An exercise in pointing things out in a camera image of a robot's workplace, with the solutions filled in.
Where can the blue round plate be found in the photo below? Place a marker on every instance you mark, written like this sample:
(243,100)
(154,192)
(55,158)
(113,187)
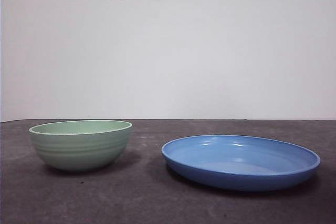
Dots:
(236,176)

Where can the green ribbed bowl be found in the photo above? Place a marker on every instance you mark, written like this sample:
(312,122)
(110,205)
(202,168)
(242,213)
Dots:
(78,155)

